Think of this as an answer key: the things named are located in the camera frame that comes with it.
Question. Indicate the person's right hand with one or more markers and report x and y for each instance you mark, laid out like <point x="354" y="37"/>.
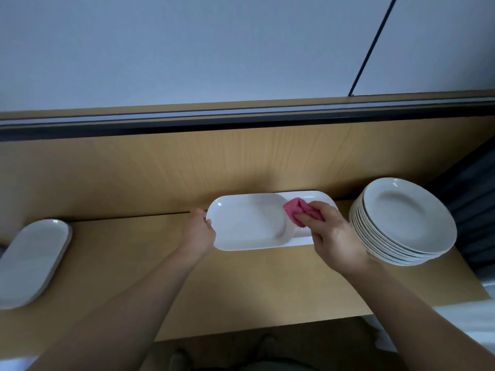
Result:
<point x="336" y="239"/>

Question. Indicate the person's left hand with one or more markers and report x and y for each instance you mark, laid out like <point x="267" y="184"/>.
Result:
<point x="197" y="235"/>

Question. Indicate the stack of white rectangular plates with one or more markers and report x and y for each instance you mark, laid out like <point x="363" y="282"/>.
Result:
<point x="325" y="201"/>

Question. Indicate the pink cleaning cloth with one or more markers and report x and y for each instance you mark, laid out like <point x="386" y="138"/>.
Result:
<point x="298" y="210"/>

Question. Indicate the white glossy rectangular plate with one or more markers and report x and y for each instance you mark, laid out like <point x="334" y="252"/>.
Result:
<point x="247" y="220"/>
<point x="31" y="259"/>

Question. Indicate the stack of white round plates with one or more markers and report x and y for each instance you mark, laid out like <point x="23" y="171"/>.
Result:
<point x="406" y="216"/>

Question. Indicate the person's left forearm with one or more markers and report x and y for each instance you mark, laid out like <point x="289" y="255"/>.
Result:
<point x="116" y="320"/>

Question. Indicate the person's right forearm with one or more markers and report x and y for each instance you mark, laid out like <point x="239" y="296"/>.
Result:
<point x="421" y="324"/>

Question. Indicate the grey curtain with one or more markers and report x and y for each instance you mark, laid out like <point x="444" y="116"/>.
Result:
<point x="472" y="204"/>

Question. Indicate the white bed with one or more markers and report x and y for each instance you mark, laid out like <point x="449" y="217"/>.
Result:
<point x="15" y="364"/>

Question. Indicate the black wall rail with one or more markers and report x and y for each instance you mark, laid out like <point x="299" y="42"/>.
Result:
<point x="232" y="119"/>

